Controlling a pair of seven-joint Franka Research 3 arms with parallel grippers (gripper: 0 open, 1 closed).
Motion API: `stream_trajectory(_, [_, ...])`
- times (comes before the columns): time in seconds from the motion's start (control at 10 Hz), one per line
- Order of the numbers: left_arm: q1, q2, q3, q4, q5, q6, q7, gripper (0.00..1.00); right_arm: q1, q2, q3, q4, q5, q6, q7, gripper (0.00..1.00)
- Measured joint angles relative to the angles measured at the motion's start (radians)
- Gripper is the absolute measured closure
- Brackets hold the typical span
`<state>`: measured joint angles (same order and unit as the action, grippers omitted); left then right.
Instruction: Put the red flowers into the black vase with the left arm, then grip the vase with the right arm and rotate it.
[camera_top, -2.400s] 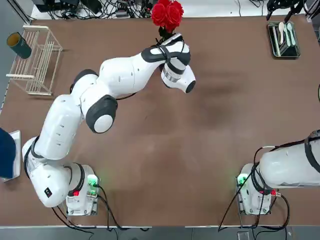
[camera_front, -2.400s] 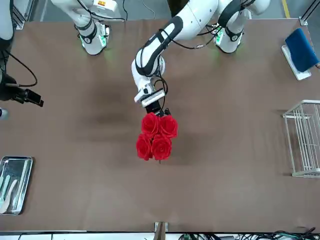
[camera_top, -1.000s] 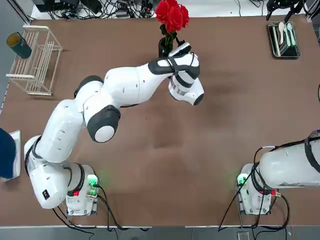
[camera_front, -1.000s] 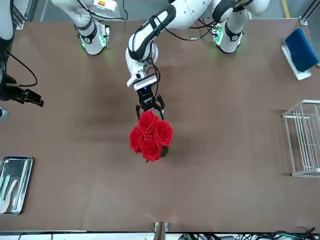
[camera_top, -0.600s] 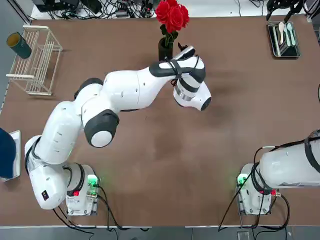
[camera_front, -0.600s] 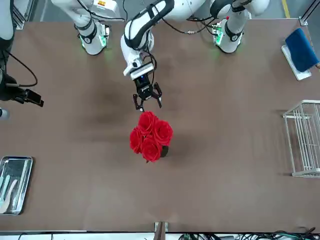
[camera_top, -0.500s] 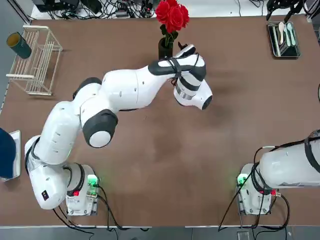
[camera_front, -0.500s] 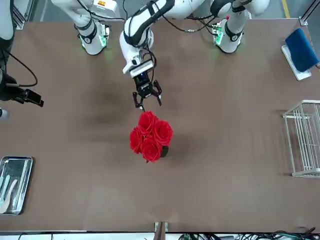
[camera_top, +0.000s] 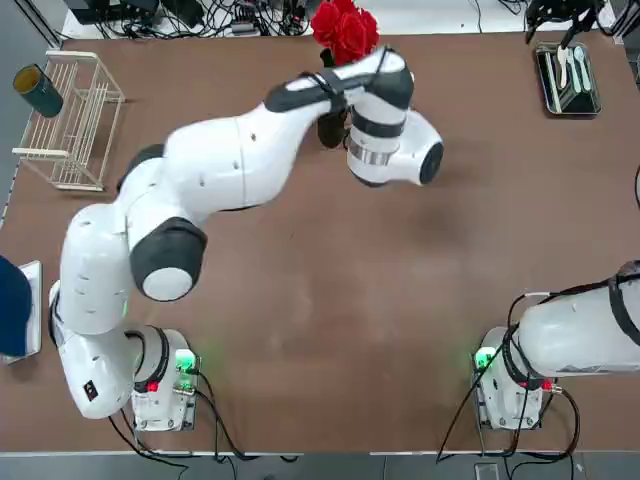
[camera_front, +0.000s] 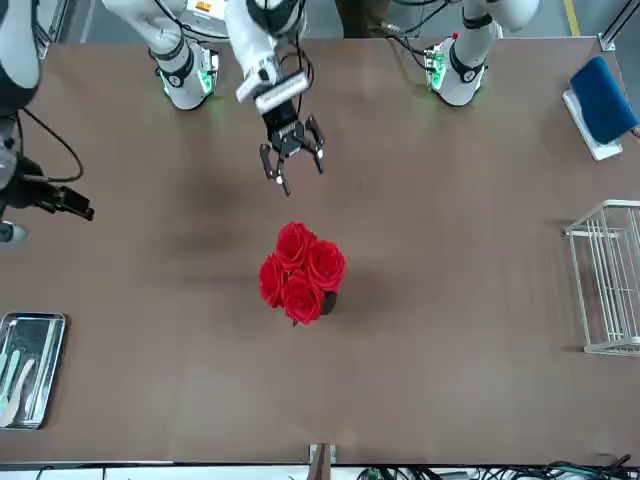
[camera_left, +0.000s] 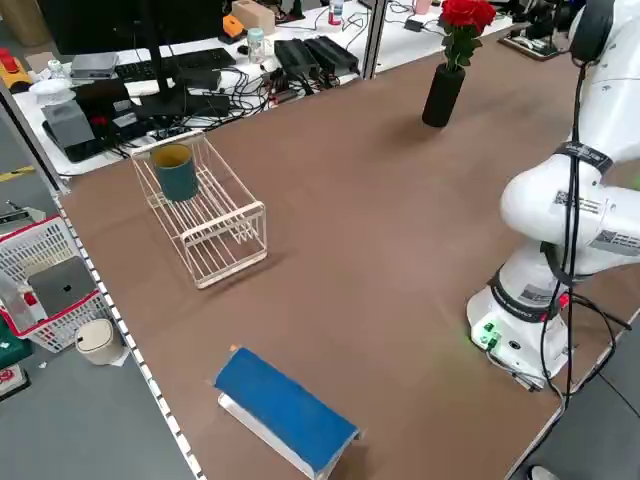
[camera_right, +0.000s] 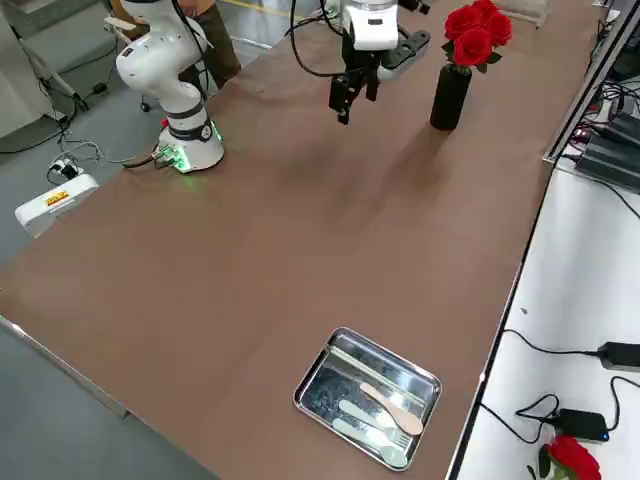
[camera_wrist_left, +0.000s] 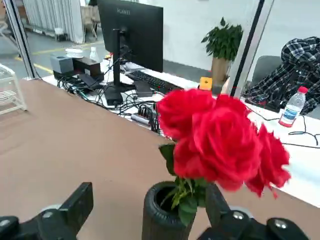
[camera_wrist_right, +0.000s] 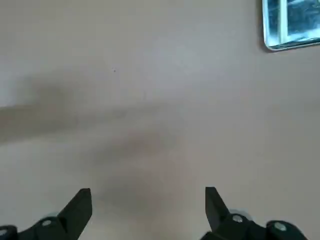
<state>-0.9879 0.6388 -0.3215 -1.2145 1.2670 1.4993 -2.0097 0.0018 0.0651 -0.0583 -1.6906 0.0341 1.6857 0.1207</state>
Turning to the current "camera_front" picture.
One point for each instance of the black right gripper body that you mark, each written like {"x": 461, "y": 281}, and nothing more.
{"x": 30, "y": 190}

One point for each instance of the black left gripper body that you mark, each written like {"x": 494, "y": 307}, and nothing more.
{"x": 285, "y": 130}

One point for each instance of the red rose bouquet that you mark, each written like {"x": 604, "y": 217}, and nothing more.
{"x": 300, "y": 295}

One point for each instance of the black cylindrical vase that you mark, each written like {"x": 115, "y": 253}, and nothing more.
{"x": 330, "y": 302}

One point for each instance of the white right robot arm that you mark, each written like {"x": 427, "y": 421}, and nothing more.
{"x": 182, "y": 75}

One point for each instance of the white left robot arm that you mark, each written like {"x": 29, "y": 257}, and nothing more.
{"x": 465, "y": 75}

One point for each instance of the metal tray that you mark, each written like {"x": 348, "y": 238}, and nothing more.
{"x": 37, "y": 350}

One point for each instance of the pale green plastic utensil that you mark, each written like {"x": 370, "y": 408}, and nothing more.
{"x": 5, "y": 375}
{"x": 15, "y": 372}

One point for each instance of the cream plastic spoon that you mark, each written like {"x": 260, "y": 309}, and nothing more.
{"x": 17, "y": 395}

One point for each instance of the blue curved pad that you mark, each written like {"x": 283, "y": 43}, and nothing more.
{"x": 600, "y": 100}

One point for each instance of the aluminium frame post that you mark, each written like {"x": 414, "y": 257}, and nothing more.
{"x": 322, "y": 462}

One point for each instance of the aluminium frame bar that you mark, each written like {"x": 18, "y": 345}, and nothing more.
{"x": 617, "y": 25}

